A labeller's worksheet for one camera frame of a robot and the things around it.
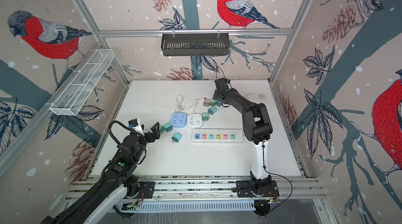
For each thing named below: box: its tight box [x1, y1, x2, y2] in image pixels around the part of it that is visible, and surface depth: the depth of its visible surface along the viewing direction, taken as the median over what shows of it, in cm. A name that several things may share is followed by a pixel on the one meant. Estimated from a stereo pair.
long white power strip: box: [191, 128, 244, 143], surface depth 92 cm
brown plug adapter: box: [203, 97, 210, 108], surface depth 108 cm
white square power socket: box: [186, 113, 204, 128], surface depth 97 cm
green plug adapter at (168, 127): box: [163, 122, 173, 133], surface depth 96 cm
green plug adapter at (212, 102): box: [209, 98, 216, 107], surface depth 108 cm
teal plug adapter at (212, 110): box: [207, 106, 218, 116], surface depth 105 cm
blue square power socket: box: [170, 111, 187, 128], surface depth 97 cm
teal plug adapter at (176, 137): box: [171, 132, 183, 144], surface depth 92 cm
